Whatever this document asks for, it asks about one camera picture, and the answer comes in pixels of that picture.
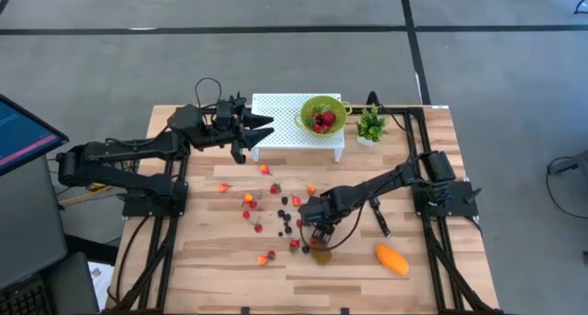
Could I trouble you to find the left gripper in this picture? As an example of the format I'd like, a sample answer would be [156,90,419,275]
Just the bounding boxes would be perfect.
[204,92,276,165]

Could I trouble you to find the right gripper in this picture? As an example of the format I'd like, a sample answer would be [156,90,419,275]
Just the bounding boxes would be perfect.
[298,197,344,246]

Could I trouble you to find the brown toy kiwi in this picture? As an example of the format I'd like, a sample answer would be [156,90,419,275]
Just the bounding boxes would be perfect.
[310,244,334,266]

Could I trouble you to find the green plastic colander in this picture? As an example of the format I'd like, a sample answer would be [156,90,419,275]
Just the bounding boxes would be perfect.
[293,95,354,138]

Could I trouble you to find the white perforated shelf riser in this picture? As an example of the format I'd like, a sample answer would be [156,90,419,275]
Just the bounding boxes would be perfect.
[250,92,346,163]

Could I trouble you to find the black kitchen knife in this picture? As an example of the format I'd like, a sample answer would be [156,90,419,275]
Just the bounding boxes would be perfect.
[368,197,392,239]

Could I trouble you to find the orange toy mango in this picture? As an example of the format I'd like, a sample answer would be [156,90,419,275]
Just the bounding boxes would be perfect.
[375,242,411,277]

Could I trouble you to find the small potted green plant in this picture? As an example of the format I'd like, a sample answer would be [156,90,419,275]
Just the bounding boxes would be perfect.
[356,104,390,147]

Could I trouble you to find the yellow tool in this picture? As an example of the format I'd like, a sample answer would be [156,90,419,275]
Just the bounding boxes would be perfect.
[58,182,114,207]

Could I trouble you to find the white paper sheet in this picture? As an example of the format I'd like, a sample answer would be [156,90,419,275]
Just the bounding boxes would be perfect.
[86,261,116,308]

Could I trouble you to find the computer monitor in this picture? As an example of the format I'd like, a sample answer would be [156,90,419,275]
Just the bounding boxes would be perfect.
[0,93,70,177]

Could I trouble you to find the black keyboard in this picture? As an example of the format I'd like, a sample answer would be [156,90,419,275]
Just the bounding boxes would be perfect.
[0,273,52,315]

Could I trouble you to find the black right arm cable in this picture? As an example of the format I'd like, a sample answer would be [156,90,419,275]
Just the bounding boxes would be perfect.
[299,203,367,253]

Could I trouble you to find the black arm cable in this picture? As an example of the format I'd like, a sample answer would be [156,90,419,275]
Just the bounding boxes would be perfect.
[194,77,224,110]
[299,203,367,253]

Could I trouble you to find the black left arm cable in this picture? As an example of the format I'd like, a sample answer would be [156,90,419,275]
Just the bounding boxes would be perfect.
[194,77,224,110]

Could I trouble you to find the black aluminium table frame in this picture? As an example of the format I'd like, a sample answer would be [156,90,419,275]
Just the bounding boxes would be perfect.
[98,90,506,315]

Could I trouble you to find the black floor cable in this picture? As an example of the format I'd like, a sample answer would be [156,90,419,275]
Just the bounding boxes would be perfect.
[545,153,588,220]

